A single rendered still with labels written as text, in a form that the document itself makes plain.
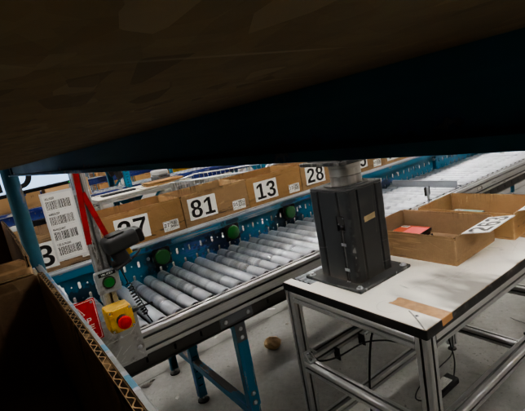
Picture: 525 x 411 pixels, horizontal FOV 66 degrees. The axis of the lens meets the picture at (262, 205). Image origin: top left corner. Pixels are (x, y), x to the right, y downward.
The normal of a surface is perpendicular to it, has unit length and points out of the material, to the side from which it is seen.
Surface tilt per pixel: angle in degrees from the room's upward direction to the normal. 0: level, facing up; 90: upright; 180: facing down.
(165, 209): 90
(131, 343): 90
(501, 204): 89
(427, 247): 91
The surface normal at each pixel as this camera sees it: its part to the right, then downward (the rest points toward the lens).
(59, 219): 0.58, 0.05
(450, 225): -0.78, 0.23
